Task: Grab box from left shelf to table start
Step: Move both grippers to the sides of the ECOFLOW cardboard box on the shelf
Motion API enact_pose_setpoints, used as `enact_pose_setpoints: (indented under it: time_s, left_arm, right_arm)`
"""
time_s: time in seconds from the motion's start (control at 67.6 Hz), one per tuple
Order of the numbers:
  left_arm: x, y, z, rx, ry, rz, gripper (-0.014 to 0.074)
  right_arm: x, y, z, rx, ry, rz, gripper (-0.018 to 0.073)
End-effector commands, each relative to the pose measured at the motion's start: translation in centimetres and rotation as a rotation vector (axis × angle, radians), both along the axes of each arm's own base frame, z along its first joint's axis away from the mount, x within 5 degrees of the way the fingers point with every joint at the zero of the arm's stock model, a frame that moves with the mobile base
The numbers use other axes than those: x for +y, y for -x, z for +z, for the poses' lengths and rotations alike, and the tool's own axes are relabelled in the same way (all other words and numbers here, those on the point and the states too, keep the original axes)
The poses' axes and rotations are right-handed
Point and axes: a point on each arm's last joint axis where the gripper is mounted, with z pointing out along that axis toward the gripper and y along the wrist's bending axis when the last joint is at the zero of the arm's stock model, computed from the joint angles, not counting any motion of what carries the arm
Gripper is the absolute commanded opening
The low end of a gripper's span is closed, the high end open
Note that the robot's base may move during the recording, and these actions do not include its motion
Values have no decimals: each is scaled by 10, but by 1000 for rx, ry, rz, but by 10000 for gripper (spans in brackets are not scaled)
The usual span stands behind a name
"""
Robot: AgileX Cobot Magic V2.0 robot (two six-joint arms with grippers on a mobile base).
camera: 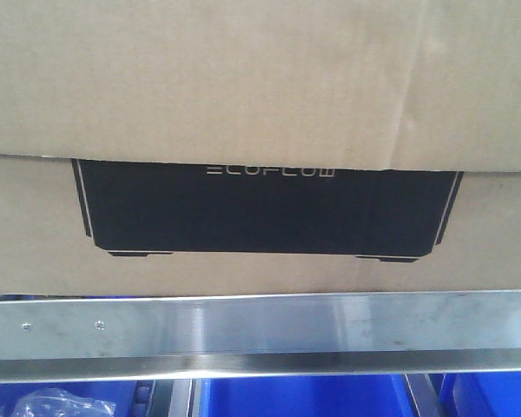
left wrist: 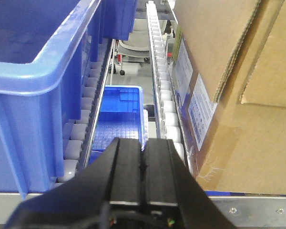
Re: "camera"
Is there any blue plastic bin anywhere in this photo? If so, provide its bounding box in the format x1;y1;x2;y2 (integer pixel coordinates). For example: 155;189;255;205
0;381;154;416
197;374;414;416
438;372;521;416

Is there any clear plastic bag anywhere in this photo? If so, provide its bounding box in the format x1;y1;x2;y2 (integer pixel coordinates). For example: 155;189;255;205
10;388;116;417

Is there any metal shelf rack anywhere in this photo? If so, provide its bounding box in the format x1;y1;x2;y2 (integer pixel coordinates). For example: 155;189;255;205
0;290;521;416

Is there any brown cardboard box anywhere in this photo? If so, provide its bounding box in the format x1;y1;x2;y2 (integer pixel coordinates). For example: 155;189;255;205
0;1;521;295

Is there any blue plastic bin right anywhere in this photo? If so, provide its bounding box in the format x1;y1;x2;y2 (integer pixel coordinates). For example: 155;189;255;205
438;372;521;416

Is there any blue plastic bin left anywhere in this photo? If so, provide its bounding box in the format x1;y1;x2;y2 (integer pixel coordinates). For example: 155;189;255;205
0;381;154;416

